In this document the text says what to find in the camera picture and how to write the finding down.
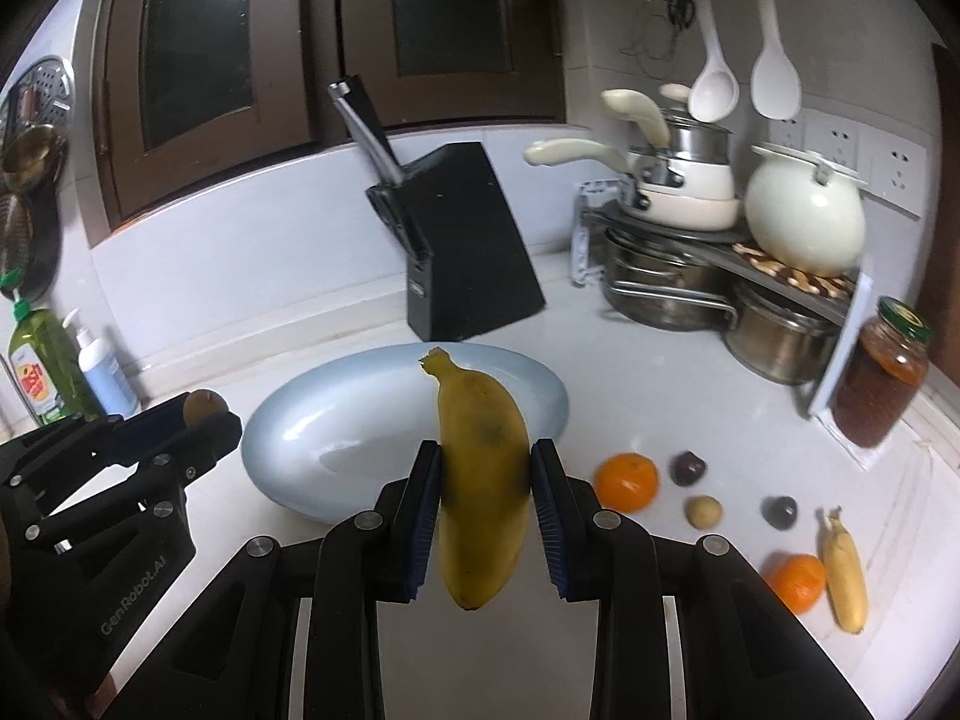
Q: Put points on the tan round longan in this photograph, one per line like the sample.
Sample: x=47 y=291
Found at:
x=703 y=512

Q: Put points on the dark purple fruit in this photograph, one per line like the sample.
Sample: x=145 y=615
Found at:
x=781 y=512
x=687 y=469

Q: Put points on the white hanging rice paddle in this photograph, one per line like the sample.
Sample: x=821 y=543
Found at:
x=774 y=84

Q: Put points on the blue white pump bottle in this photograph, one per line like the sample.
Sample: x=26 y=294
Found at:
x=102 y=370

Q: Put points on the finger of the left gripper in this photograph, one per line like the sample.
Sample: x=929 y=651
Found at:
x=165 y=456

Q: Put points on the white hanging ladle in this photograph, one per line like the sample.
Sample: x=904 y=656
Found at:
x=715 y=93

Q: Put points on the green dish soap bottle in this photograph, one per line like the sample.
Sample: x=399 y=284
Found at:
x=43 y=360

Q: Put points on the white round ceramic pot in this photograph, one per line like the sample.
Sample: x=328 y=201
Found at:
x=805 y=211

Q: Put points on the black hanging scissors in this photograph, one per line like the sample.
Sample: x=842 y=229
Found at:
x=681 y=13

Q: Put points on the cream saucepan with handle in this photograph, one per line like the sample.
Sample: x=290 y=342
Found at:
x=681 y=178

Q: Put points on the large steel pot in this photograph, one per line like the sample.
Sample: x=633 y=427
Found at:
x=660 y=286

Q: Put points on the small brown longan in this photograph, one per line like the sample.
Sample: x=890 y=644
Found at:
x=201 y=405

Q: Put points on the steel knife handles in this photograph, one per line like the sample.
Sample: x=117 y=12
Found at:
x=353 y=103

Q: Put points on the light blue oval plate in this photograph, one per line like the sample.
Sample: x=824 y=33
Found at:
x=324 y=444

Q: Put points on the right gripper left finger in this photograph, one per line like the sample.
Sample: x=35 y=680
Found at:
x=283 y=625

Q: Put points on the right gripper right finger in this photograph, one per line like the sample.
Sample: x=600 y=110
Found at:
x=665 y=607

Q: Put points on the yellow banana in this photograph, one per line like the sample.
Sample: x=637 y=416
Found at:
x=485 y=489
x=846 y=581

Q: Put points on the white wall socket panel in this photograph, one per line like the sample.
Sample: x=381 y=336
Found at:
x=894 y=170

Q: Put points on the black knife block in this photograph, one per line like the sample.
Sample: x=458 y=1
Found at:
x=468 y=270

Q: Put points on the metal corner shelf rack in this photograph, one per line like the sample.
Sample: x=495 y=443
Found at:
x=843 y=302

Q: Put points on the small steel pot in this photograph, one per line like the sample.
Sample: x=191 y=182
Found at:
x=778 y=339

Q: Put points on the glass jar green lid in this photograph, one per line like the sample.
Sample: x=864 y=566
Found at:
x=888 y=365

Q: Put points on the orange tangerine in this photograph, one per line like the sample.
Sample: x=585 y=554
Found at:
x=799 y=581
x=627 y=482

